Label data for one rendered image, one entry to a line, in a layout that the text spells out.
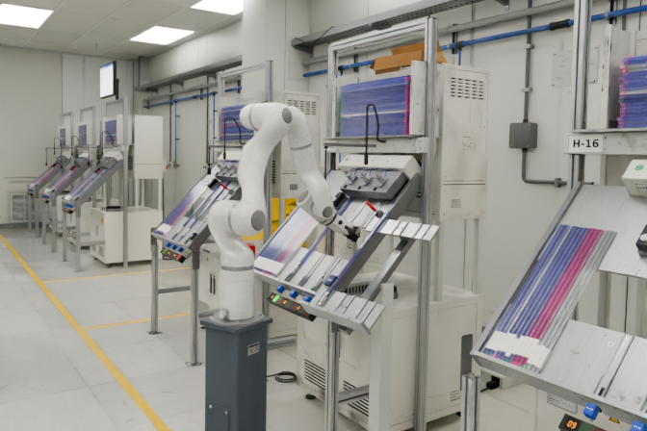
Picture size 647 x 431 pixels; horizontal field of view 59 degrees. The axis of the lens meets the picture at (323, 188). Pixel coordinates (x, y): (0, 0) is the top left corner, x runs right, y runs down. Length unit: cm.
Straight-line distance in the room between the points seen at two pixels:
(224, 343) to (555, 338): 106
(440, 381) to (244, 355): 115
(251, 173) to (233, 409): 81
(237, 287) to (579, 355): 109
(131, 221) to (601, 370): 584
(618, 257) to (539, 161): 219
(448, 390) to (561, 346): 133
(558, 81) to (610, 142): 193
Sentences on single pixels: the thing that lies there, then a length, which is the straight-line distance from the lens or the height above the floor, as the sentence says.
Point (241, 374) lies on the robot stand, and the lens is 208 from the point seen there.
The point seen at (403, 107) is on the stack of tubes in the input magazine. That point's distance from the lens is 261.
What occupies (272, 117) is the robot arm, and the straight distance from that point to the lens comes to 204.
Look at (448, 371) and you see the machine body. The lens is 293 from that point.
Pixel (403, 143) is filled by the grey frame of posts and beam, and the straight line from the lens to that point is 263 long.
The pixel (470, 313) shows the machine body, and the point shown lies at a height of 54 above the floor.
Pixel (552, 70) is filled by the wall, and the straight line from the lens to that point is 396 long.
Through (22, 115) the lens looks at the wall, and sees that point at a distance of 1076.
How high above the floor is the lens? 128
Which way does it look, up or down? 3 degrees down
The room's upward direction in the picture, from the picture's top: 1 degrees clockwise
